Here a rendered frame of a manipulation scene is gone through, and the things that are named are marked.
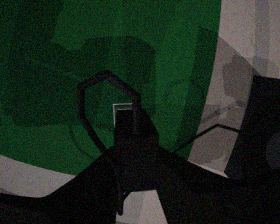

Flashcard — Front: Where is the green circuit board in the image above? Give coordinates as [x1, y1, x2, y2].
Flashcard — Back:
[0, 0, 221, 176]

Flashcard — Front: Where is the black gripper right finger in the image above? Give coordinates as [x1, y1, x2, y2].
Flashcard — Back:
[156, 145, 280, 224]

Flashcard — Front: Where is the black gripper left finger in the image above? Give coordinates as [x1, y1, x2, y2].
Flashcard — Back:
[0, 155, 119, 224]

